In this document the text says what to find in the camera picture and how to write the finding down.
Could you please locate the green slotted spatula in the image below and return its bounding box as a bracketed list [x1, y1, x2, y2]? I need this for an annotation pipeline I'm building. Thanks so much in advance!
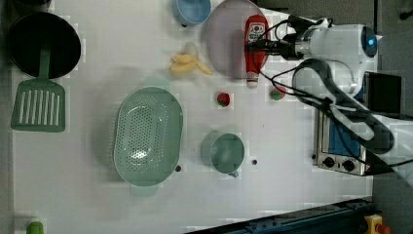
[11, 49, 65, 133]

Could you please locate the green object at edge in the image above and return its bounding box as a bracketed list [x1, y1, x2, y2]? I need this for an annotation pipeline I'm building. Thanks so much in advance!
[25, 221, 45, 234]

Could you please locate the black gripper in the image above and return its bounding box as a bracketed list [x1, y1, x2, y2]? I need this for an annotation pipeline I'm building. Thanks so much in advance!
[244, 39, 294, 59]

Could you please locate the black pan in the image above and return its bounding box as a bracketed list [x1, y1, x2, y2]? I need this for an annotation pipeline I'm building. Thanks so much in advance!
[7, 12, 82, 79]

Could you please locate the purple round plate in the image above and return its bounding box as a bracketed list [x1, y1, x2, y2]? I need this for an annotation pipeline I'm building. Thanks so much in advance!
[205, 0, 263, 79]

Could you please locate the blue cup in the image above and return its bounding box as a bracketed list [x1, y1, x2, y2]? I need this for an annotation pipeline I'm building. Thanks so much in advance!
[171, 0, 211, 26]

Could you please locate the yellow red clamp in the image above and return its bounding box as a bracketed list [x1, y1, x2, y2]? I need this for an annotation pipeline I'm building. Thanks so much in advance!
[364, 214, 392, 234]

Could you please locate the green perforated colander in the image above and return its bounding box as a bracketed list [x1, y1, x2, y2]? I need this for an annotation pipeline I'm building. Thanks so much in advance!
[113, 79, 184, 197]

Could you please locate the silver toaster oven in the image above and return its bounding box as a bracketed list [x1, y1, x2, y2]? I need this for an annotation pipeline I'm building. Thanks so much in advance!
[313, 72, 401, 176]

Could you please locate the red ketchup bottle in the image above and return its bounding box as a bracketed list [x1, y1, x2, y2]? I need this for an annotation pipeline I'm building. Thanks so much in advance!
[244, 15, 269, 89]

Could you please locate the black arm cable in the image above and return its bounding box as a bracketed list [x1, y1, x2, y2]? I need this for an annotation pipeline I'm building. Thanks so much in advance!
[251, 19, 413, 169]

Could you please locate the green mug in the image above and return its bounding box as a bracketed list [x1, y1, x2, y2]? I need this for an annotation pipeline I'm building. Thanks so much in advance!
[201, 132, 244, 177]

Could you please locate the red strawberry toy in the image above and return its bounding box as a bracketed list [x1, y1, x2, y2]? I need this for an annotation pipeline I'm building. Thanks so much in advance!
[270, 87, 286, 100]

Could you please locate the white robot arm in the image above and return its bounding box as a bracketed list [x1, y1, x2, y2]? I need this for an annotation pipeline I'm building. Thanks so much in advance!
[244, 15, 412, 183]

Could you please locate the small red tomato toy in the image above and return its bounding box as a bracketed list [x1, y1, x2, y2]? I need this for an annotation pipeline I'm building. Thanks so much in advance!
[217, 93, 231, 107]

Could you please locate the peeled banana toy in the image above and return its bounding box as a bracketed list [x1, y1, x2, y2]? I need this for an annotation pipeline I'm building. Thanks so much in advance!
[169, 42, 213, 76]

